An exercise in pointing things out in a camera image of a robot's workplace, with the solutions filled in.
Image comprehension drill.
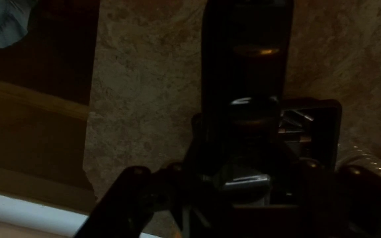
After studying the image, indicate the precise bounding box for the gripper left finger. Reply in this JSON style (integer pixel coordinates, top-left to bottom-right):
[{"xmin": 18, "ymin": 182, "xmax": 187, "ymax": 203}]
[{"xmin": 74, "ymin": 112, "xmax": 211, "ymax": 238}]

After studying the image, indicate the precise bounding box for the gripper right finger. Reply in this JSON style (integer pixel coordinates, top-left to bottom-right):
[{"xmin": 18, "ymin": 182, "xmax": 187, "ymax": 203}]
[{"xmin": 270, "ymin": 132, "xmax": 381, "ymax": 238}]

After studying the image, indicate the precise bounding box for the brown wooden cabinet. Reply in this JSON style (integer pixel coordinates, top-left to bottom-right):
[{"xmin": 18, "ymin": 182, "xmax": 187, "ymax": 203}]
[{"xmin": 0, "ymin": 0, "xmax": 100, "ymax": 212}]

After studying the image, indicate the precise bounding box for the light blue cloth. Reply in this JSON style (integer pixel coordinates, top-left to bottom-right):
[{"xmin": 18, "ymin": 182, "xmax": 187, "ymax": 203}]
[{"xmin": 0, "ymin": 0, "xmax": 37, "ymax": 49}]

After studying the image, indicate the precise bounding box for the silver ribbed hose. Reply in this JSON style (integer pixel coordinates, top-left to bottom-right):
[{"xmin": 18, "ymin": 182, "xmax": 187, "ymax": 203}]
[{"xmin": 335, "ymin": 145, "xmax": 381, "ymax": 186}]

